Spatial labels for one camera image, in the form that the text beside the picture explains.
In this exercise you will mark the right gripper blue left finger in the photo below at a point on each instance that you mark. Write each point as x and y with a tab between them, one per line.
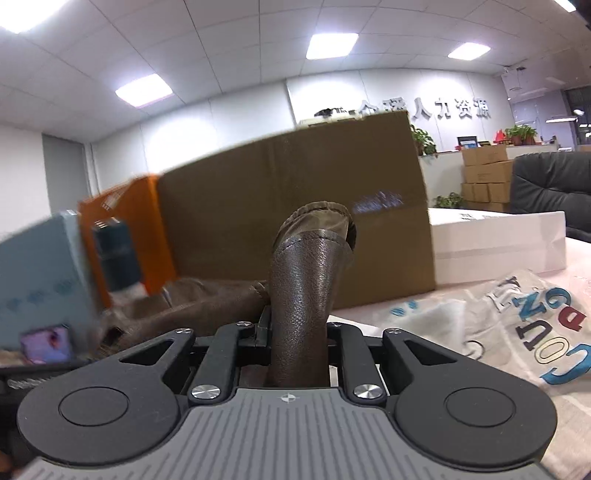
222	356

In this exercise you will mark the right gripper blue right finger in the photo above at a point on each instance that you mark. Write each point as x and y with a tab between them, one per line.
352	354

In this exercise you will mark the brown leather jacket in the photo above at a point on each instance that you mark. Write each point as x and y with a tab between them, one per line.
312	249

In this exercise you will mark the dark teal thermos bottle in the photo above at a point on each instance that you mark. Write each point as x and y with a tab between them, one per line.
118	261

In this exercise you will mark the white flat box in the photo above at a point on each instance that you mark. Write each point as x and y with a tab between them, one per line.
476	246

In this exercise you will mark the smartphone with lit screen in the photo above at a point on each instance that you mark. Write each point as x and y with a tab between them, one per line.
47	345

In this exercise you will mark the white printed tablecloth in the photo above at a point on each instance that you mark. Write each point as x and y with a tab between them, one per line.
534	327

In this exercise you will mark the orange box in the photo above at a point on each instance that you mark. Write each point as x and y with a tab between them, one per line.
135	203

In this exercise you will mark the grey-blue box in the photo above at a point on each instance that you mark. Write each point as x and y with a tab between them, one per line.
46	280

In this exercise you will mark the stacked cardboard boxes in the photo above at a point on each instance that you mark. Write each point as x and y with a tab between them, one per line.
487	178

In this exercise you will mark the potted green plant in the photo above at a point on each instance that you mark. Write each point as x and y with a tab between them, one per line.
424	143

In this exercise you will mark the black office chair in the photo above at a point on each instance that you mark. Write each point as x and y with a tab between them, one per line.
553	182

